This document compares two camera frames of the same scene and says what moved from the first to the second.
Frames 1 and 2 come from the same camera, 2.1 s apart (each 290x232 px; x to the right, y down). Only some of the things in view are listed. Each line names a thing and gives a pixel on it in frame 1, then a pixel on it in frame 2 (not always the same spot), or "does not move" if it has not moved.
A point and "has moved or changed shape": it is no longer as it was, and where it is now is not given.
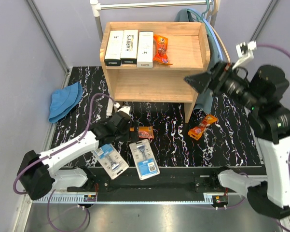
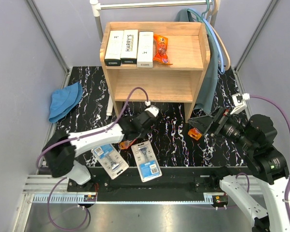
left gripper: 132,136 → 146,131
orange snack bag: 160,44 does not move
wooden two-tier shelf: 148,62 does not move
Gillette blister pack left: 111,160 does not move
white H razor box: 145,56 does not move
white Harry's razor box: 129,51 does not move
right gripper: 215,78 → 202,123
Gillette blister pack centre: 144,159 does not move
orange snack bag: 144,132 has moved or changed shape
